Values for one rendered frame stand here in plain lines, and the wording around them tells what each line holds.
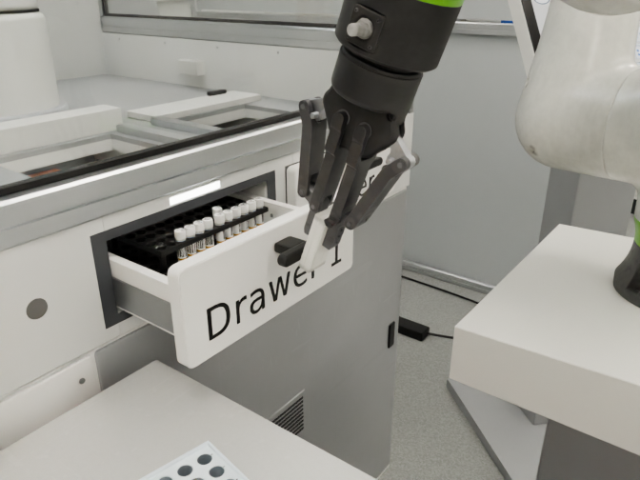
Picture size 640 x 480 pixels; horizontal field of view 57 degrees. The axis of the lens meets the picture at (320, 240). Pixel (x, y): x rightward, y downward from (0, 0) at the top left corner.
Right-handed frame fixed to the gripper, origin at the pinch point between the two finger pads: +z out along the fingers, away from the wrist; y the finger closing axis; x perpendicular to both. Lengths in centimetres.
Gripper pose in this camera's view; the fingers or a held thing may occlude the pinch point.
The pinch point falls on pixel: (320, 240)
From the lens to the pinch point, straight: 61.5
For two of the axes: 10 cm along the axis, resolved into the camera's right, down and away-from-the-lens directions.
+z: -2.7, 7.8, 5.7
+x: 6.0, -3.2, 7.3
